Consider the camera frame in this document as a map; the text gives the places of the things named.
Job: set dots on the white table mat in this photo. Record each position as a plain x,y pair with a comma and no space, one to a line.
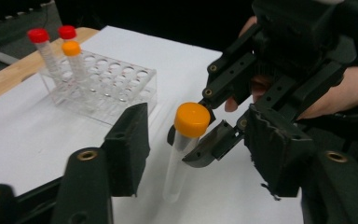
28,140

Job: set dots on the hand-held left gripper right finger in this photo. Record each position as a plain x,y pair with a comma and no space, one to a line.
279,161

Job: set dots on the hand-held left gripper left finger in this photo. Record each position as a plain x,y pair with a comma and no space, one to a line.
84,186

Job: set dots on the orange cap test tube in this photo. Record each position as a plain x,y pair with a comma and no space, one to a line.
71,48
192,119

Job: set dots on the red cap test tube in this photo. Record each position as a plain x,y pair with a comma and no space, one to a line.
67,32
38,35

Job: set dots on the clear plastic test tube rack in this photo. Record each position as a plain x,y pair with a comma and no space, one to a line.
121,93

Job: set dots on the dark strip with pale dots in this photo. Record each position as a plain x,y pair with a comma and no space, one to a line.
18,14

